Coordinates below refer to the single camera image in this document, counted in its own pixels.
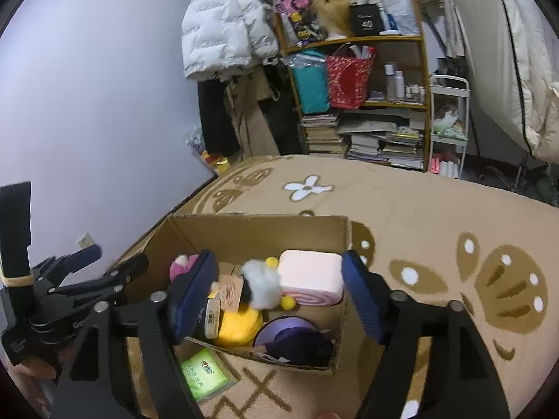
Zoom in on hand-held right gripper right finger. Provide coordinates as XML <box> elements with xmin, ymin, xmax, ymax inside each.
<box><xmin>341</xmin><ymin>250</ymin><xmax>511</xmax><ymax>419</ymax></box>

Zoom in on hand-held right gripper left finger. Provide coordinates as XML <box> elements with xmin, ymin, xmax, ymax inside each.
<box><xmin>50</xmin><ymin>250</ymin><xmax>219</xmax><ymax>419</ymax></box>

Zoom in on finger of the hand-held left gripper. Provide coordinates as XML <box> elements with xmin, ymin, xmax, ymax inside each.
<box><xmin>48</xmin><ymin>253</ymin><xmax>150</xmax><ymax>311</ymax></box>
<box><xmin>30</xmin><ymin>244</ymin><xmax>102</xmax><ymax>291</ymax></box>

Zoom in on yellow and pink plush toy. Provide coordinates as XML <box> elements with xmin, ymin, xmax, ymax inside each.
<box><xmin>169</xmin><ymin>253</ymin><xmax>297</xmax><ymax>347</ymax></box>

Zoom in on pink swirl roll plush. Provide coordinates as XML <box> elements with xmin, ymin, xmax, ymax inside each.
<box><xmin>277</xmin><ymin>250</ymin><xmax>346</xmax><ymax>307</ymax></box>

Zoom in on white fluffy plush toy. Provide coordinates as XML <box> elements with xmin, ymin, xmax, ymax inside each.
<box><xmin>241</xmin><ymin>258</ymin><xmax>284</xmax><ymax>314</ymax></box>

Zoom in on purple-haired plush doll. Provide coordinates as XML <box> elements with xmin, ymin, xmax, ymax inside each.
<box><xmin>253</xmin><ymin>315</ymin><xmax>335</xmax><ymax>367</ymax></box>

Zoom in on cardboard box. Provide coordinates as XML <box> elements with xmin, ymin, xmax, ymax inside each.
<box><xmin>118</xmin><ymin>214</ymin><xmax>354</xmax><ymax>376</ymax></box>

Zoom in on person's left hand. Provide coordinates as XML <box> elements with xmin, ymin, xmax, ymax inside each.
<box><xmin>6</xmin><ymin>345</ymin><xmax>66</xmax><ymax>406</ymax></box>

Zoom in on white paper tag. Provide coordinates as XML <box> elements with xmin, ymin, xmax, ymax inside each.
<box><xmin>204</xmin><ymin>297</ymin><xmax>223</xmax><ymax>340</ymax></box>

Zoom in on beige paper tag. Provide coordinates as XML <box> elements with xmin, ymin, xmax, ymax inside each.
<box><xmin>217</xmin><ymin>274</ymin><xmax>244</xmax><ymax>314</ymax></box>

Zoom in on green tissue pack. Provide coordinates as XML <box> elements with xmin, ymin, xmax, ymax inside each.
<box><xmin>180</xmin><ymin>348</ymin><xmax>237</xmax><ymax>403</ymax></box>

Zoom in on beige patterned blanket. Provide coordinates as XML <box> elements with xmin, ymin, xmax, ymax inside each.
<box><xmin>111</xmin><ymin>154</ymin><xmax>559</xmax><ymax>419</ymax></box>

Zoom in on red and yellow packet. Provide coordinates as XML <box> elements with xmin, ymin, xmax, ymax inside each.
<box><xmin>200</xmin><ymin>150</ymin><xmax>241</xmax><ymax>175</ymax></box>

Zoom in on pile of magazines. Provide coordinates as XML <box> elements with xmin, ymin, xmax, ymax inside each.
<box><xmin>338</xmin><ymin>111</ymin><xmax>426</xmax><ymax>170</ymax></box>

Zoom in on clear plastic bag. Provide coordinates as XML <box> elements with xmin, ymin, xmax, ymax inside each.
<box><xmin>188</xmin><ymin>124</ymin><xmax>206</xmax><ymax>153</ymax></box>

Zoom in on stack of books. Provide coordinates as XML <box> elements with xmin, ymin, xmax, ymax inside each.
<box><xmin>300</xmin><ymin>112</ymin><xmax>346</xmax><ymax>155</ymax></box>

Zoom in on long black coat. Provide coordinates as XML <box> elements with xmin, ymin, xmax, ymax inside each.
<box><xmin>197</xmin><ymin>76</ymin><xmax>241</xmax><ymax>158</ymax></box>

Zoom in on beige coat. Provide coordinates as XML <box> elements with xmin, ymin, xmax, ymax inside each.
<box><xmin>225</xmin><ymin>67</ymin><xmax>280</xmax><ymax>158</ymax></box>

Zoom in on short black coat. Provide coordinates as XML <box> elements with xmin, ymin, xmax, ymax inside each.
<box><xmin>257</xmin><ymin>59</ymin><xmax>306</xmax><ymax>155</ymax></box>

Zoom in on cloth in cart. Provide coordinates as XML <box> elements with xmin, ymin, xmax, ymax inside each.
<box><xmin>434</xmin><ymin>102</ymin><xmax>464</xmax><ymax>136</ymax></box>

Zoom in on white cart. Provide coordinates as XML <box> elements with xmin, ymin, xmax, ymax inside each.
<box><xmin>428</xmin><ymin>74</ymin><xmax>471</xmax><ymax>179</ymax></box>

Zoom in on red patterned bag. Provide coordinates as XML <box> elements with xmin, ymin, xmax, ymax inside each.
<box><xmin>325</xmin><ymin>44</ymin><xmax>376</xmax><ymax>111</ymax></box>

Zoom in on teal bag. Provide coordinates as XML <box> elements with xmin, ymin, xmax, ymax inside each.
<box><xmin>284</xmin><ymin>50</ymin><xmax>331</xmax><ymax>115</ymax></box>

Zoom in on wooden shelf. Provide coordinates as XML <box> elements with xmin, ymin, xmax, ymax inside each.
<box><xmin>273</xmin><ymin>0</ymin><xmax>431</xmax><ymax>173</ymax></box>

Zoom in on white puffer jacket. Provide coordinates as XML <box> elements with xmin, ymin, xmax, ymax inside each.
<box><xmin>180</xmin><ymin>0</ymin><xmax>280</xmax><ymax>81</ymax></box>

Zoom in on black box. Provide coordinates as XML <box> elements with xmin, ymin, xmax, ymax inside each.
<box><xmin>348</xmin><ymin>3</ymin><xmax>385</xmax><ymax>38</ymax></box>

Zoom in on white padded chair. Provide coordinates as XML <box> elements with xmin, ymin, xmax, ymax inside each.
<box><xmin>454</xmin><ymin>0</ymin><xmax>559</xmax><ymax>193</ymax></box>

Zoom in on blonde wig head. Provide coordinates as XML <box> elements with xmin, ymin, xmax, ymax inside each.
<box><xmin>315</xmin><ymin>0</ymin><xmax>354</xmax><ymax>40</ymax></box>

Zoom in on pink and black bag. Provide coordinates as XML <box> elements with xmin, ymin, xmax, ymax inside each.
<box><xmin>274</xmin><ymin>0</ymin><xmax>328</xmax><ymax>48</ymax></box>

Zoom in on white paper bag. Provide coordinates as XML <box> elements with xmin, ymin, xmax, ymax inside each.
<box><xmin>376</xmin><ymin>0</ymin><xmax>421</xmax><ymax>36</ymax></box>

